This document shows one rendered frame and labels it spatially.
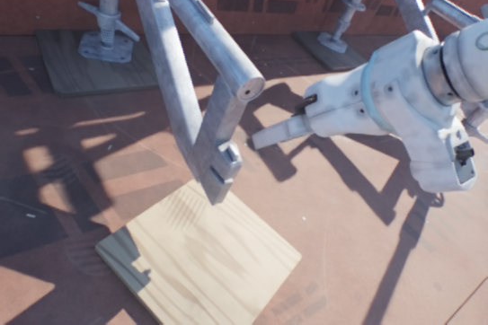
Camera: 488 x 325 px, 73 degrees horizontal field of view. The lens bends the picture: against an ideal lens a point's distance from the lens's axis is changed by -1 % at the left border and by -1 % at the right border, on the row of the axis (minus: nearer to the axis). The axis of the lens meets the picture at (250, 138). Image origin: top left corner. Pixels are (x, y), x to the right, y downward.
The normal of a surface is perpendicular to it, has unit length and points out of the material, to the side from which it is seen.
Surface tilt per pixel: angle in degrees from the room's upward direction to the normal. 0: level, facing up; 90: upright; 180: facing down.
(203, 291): 0
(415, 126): 106
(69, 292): 0
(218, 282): 0
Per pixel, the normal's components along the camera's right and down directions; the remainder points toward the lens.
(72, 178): 0.32, -0.69
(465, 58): -0.83, 0.05
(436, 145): -0.71, 0.40
